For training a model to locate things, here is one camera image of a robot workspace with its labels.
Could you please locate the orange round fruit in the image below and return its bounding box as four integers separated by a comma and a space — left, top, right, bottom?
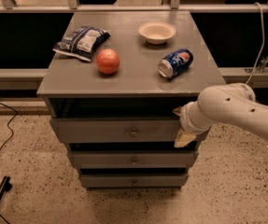
96, 49, 120, 75

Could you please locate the grey bottom drawer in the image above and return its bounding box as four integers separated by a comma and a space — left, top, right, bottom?
79, 174, 189, 189

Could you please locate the grey middle drawer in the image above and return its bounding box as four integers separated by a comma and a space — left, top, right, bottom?
67, 149, 198, 169

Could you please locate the black floor cable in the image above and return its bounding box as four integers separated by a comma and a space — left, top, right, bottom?
0, 87, 19, 159

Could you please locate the white paper bowl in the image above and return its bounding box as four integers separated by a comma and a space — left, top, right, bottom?
138, 21, 176, 45

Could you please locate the grey top drawer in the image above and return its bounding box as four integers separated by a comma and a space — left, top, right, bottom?
50, 118, 180, 143

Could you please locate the blue pepsi can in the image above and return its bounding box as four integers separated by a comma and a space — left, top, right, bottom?
158, 49, 193, 78

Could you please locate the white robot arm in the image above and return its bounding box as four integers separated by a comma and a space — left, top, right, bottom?
174, 83, 268, 147

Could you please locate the white hanging cable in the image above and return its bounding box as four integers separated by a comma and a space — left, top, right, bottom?
245, 2, 266, 86

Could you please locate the blue white chip bag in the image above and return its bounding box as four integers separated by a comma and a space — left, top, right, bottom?
53, 26, 111, 62

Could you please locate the grey drawer cabinet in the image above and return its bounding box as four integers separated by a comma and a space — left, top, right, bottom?
37, 11, 224, 176

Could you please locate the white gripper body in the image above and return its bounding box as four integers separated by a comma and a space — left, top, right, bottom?
179, 102, 216, 135

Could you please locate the grey drawer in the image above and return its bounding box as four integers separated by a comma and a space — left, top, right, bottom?
79, 174, 189, 189
50, 118, 180, 143
67, 149, 198, 169

